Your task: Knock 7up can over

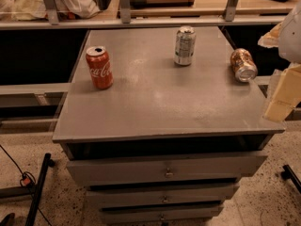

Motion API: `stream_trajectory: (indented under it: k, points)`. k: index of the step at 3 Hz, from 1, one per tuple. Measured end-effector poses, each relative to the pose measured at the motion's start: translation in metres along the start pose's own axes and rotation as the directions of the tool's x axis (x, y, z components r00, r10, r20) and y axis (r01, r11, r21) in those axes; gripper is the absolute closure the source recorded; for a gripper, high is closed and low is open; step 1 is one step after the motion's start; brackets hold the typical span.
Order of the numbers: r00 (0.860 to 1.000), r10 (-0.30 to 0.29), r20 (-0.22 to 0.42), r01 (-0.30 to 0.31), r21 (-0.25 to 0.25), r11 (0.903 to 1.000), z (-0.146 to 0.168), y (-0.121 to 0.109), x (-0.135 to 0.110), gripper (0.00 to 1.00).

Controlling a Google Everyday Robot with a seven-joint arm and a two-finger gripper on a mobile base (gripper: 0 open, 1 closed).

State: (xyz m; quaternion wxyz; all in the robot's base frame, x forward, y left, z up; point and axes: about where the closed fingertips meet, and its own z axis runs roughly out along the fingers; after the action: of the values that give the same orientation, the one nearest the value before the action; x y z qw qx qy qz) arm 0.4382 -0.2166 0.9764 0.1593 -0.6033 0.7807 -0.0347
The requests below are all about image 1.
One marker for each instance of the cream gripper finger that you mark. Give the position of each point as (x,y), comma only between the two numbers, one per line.
(286,95)
(270,39)

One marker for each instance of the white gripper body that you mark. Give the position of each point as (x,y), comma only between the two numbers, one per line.
(292,38)

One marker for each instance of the silver green 7up can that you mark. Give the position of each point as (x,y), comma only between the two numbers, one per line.
(185,45)

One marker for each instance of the orange patterned can lying down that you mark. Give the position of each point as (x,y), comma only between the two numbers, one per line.
(243,65)

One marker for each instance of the red coca-cola can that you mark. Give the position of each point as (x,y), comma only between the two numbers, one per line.
(98,61)

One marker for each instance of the black caster leg right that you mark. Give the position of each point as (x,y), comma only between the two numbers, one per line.
(288,174)

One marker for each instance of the top grey drawer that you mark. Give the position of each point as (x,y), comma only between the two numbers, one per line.
(165,168)

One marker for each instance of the grey drawer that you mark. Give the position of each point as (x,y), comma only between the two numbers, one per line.
(165,168)
(162,195)
(161,213)

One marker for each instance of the bottom grey drawer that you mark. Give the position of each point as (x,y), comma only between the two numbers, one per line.
(161,213)

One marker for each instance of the middle grey drawer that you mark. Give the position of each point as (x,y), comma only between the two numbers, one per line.
(162,195)

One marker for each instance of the white cloth bundle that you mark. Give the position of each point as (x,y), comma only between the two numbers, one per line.
(26,10)

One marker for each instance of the black metal stand leg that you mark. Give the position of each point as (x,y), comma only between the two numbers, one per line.
(29,186)

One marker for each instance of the grey metal bracket right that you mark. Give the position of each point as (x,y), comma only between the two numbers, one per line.
(230,10)

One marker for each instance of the grey metal bracket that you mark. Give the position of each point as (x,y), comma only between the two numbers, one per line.
(125,11)
(51,12)
(230,10)

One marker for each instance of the grey metal bracket middle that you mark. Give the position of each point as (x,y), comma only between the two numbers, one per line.
(125,11)

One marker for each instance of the grey metal bracket left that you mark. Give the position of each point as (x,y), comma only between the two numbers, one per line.
(51,12)

